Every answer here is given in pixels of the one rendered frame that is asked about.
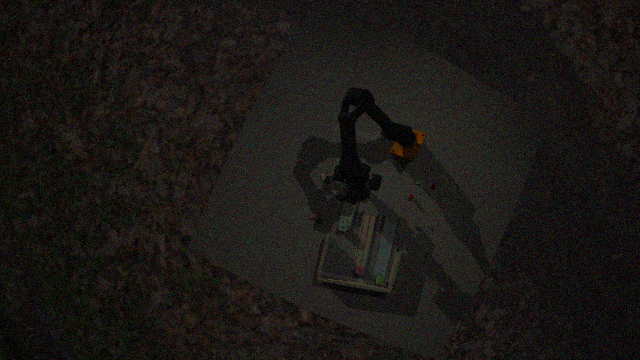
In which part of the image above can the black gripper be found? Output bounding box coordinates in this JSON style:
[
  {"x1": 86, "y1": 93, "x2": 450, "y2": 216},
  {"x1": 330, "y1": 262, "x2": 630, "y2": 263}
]
[{"x1": 333, "y1": 165, "x2": 382, "y2": 191}]

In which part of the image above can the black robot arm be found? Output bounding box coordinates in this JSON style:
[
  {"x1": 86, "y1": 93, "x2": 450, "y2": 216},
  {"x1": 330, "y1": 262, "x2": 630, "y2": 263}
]
[{"x1": 338, "y1": 88, "x2": 417, "y2": 206}]

